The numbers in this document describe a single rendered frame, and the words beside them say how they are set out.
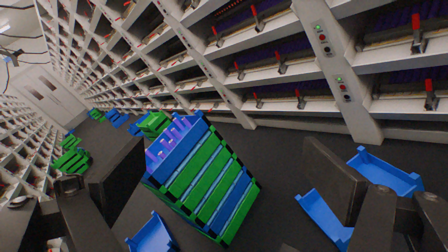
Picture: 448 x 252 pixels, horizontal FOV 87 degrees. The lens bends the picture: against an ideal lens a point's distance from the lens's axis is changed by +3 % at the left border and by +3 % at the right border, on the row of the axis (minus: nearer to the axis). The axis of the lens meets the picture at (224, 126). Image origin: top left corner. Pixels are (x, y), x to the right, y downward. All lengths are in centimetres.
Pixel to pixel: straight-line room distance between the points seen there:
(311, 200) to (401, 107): 42
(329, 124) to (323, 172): 97
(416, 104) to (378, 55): 20
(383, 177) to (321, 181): 78
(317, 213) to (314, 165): 75
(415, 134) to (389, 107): 15
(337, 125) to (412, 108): 31
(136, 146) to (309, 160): 13
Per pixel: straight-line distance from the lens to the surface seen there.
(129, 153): 17
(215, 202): 93
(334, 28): 78
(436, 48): 78
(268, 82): 107
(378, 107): 94
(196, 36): 127
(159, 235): 138
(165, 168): 79
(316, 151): 18
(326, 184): 17
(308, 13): 79
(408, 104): 92
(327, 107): 102
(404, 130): 102
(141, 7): 149
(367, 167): 99
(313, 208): 94
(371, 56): 83
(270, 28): 90
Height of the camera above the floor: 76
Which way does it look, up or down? 26 degrees down
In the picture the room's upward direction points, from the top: 38 degrees counter-clockwise
